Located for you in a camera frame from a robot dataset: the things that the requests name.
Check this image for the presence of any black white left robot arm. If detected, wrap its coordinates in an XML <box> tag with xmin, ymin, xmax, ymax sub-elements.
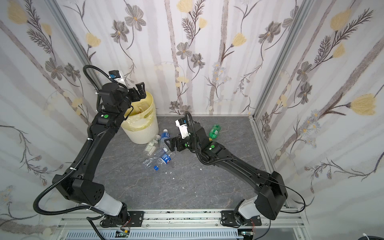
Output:
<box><xmin>33</xmin><ymin>65</ymin><xmax>147</xmax><ymax>228</ymax></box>

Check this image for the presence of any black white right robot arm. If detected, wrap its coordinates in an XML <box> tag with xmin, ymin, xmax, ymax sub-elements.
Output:
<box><xmin>163</xmin><ymin>112</ymin><xmax>289</xmax><ymax>228</ymax></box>

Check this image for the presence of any white bin yellow bag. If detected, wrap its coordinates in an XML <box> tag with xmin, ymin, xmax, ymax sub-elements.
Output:
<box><xmin>121</xmin><ymin>91</ymin><xmax>159</xmax><ymax>145</ymax></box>

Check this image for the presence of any clear bottle blue label upright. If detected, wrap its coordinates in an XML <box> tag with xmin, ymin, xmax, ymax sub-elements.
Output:
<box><xmin>160</xmin><ymin>129</ymin><xmax>170</xmax><ymax>148</ymax></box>

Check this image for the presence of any clear bottle blue label blue cap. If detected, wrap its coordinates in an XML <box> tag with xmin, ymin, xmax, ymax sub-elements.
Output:
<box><xmin>153</xmin><ymin>152</ymin><xmax>175</xmax><ymax>171</ymax></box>

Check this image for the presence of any clear square bottle white cap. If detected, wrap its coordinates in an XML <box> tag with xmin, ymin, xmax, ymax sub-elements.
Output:
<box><xmin>144</xmin><ymin>135</ymin><xmax>161</xmax><ymax>157</ymax></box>

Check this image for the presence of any crushed clear bottle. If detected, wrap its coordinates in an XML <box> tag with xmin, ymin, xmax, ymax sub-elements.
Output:
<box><xmin>142</xmin><ymin>147</ymin><xmax>168</xmax><ymax>169</ymax></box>

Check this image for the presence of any small green bottle yellow cap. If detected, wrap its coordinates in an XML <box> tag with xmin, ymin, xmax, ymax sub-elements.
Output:
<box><xmin>209</xmin><ymin>124</ymin><xmax>222</xmax><ymax>140</ymax></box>

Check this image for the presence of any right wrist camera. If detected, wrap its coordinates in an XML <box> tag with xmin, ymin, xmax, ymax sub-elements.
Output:
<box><xmin>175</xmin><ymin>117</ymin><xmax>190</xmax><ymax>139</ymax></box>

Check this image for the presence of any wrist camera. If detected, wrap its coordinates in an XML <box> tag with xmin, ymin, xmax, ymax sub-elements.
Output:
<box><xmin>109</xmin><ymin>70</ymin><xmax>127</xmax><ymax>87</ymax></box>
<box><xmin>175</xmin><ymin>117</ymin><xmax>190</xmax><ymax>139</ymax></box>

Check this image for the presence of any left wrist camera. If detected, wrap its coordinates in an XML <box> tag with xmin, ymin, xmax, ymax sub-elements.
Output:
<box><xmin>109</xmin><ymin>70</ymin><xmax>127</xmax><ymax>87</ymax></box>

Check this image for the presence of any aluminium mounting rail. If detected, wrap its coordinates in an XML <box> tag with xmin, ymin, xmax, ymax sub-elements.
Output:
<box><xmin>56</xmin><ymin>209</ymin><xmax>307</xmax><ymax>240</ymax></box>

